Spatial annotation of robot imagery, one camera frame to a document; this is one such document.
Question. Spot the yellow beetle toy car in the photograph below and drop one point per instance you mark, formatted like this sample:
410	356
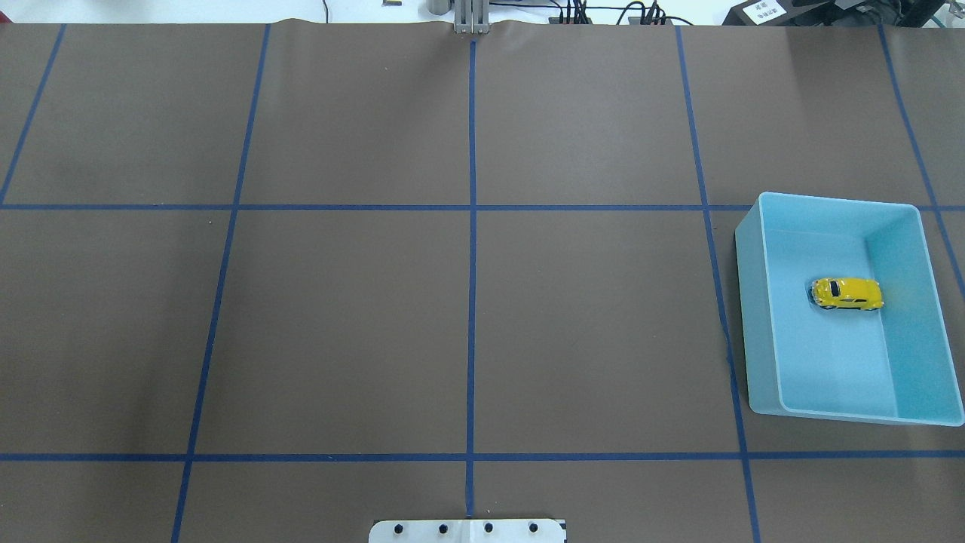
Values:
850	293

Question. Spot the brown table mat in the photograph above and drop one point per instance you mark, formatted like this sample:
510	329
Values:
277	282

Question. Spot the black box with white label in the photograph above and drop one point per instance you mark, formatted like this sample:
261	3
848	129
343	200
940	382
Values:
764	13

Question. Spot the light blue plastic bin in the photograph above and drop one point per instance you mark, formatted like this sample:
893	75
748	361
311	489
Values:
891	366

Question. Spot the white mounting plate with holes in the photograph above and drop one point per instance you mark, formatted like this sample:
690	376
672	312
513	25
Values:
470	530

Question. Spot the grey metal camera post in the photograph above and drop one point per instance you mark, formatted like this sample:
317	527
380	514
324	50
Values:
471	17

